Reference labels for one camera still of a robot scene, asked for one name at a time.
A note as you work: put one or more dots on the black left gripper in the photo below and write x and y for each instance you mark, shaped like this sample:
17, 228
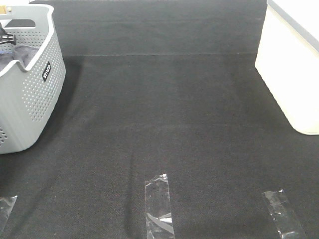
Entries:
6, 38

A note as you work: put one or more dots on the grey towel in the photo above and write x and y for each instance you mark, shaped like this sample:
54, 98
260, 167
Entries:
22, 53

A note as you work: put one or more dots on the grey perforated laundry basket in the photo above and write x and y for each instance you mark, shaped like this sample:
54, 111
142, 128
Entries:
28, 95

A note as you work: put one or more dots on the black fabric table mat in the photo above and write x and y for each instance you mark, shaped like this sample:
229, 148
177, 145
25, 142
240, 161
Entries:
161, 87

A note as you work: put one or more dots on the clear tape strip left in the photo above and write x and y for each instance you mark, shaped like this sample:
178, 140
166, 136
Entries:
6, 207

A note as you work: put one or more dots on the clear tape strip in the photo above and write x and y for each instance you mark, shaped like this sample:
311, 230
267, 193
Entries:
283, 215
157, 208
6, 207

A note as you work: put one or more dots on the clear tape strip centre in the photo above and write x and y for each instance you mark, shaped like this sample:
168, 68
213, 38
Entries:
157, 208

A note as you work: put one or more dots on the cream plastic storage bin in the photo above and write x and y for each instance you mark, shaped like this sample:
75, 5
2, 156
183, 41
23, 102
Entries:
288, 60

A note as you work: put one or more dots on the clear tape strip right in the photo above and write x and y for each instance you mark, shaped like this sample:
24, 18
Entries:
283, 215

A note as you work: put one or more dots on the wooden basket handle knob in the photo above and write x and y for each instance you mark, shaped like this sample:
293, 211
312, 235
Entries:
5, 9

